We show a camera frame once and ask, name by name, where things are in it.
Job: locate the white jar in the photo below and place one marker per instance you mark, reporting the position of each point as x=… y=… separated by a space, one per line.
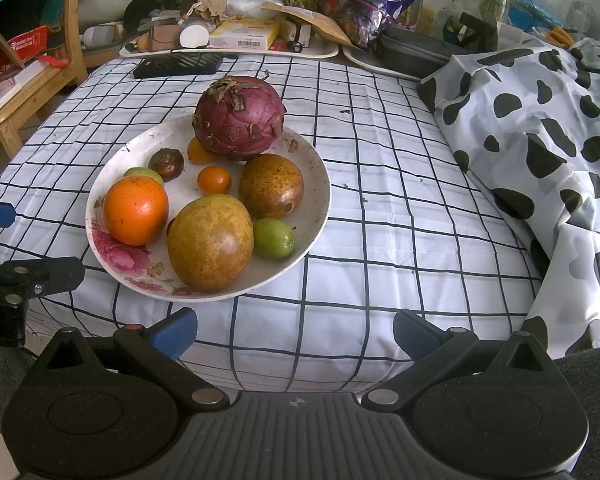
x=195 y=36

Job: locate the red box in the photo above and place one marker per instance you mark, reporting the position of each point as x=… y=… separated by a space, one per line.
x=25 y=42

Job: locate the white plastic bag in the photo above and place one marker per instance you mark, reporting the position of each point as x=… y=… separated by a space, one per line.
x=447 y=15

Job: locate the red dragon fruit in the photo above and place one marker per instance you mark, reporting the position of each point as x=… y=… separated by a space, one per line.
x=240 y=115

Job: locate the green round fruit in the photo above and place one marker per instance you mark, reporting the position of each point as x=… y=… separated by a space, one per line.
x=274 y=238
x=145 y=174

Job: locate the blue plastic bag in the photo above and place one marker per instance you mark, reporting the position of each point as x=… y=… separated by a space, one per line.
x=530 y=2

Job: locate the white tray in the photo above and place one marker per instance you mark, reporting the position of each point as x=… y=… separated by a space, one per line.
x=325 y=52
x=365 y=60

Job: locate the white floral plate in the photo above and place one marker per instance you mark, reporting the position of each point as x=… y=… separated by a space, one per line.
x=310 y=180

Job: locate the small orange tangerine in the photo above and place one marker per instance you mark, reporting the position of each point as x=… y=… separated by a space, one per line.
x=214 y=180

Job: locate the clear plastic bag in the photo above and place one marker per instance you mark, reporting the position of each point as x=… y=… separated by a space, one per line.
x=252 y=0

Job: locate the yellow-brown round fruit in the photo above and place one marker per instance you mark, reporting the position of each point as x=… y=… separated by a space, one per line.
x=271 y=186

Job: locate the dark brown mangosteen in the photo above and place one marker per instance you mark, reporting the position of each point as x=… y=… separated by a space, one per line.
x=166 y=164

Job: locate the purple snack bag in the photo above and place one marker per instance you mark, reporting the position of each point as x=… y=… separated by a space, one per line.
x=380 y=0

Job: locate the black round object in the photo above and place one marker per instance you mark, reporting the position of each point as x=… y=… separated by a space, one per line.
x=140 y=7

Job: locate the brown padded envelope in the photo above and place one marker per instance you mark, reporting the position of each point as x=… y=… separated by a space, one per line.
x=305 y=22

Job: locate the small cardboard box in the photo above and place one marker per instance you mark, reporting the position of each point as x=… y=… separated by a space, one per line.
x=162 y=35

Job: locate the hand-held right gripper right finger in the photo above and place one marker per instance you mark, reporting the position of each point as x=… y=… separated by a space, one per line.
x=410 y=332

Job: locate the white bottle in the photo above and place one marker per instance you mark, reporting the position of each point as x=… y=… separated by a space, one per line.
x=97 y=35

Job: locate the large orange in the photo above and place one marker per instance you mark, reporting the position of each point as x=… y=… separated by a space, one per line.
x=135 y=211

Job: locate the gray zip case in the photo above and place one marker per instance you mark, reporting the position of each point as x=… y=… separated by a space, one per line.
x=415 y=52

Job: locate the wooden chair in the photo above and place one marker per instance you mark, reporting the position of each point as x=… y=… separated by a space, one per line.
x=70 y=20

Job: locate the yellow-orange mandarin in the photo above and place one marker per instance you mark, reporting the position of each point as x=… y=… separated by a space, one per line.
x=195 y=152

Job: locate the large yellow-brown fruit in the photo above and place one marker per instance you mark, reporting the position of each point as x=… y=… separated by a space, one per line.
x=210 y=242

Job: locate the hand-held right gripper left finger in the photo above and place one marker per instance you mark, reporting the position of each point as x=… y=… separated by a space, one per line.
x=175 y=332

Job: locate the yellow white box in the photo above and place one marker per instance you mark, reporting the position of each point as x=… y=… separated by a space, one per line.
x=245 y=34

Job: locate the cow print blanket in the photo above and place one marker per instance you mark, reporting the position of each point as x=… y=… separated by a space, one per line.
x=545 y=160

